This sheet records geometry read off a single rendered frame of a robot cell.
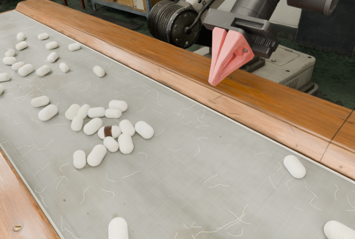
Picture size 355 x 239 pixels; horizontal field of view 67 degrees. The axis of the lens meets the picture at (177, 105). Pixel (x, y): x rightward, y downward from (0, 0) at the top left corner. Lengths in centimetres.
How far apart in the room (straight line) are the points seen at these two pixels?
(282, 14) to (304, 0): 212
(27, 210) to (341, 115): 45
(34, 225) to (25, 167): 13
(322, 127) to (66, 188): 38
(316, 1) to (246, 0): 9
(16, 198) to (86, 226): 10
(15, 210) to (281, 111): 39
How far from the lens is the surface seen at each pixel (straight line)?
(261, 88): 51
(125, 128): 44
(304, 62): 122
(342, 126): 46
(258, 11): 41
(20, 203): 40
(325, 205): 39
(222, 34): 39
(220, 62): 39
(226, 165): 40
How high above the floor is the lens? 105
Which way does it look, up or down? 38 degrees down
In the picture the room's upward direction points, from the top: 6 degrees counter-clockwise
